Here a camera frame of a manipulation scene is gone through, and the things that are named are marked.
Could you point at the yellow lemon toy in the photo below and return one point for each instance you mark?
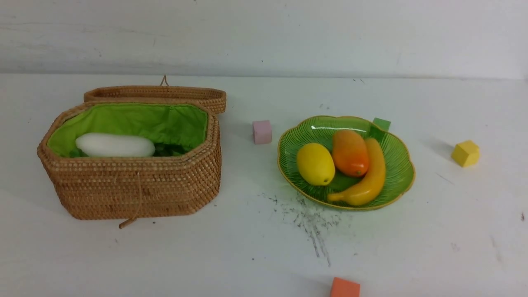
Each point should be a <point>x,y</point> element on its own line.
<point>315,164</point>

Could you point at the orange mango toy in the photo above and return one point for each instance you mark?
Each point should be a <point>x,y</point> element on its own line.
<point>349,153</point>

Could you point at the yellow banana toy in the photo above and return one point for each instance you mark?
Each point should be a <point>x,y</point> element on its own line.
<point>371,184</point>

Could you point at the white radish toy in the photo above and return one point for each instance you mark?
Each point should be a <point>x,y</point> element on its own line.
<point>111,145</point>

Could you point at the green bitter gourd toy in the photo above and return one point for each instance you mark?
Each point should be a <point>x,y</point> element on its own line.
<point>161,150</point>

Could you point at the pink foam cube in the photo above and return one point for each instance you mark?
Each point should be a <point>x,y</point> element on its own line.
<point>262,132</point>

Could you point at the woven basket lid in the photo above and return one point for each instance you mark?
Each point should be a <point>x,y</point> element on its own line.
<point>212,99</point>

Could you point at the woven rattan basket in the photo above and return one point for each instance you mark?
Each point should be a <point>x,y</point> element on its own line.
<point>128,188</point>

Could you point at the green foam cube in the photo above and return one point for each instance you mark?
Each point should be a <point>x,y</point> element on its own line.
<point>381,124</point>

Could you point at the green leaf-shaped glass plate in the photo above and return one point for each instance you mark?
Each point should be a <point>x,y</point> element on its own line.
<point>400,174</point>

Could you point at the orange foam cube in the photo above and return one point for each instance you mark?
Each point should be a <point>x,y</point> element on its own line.
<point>344,288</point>

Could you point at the yellow foam cube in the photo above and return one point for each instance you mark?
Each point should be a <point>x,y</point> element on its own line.
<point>466,153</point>

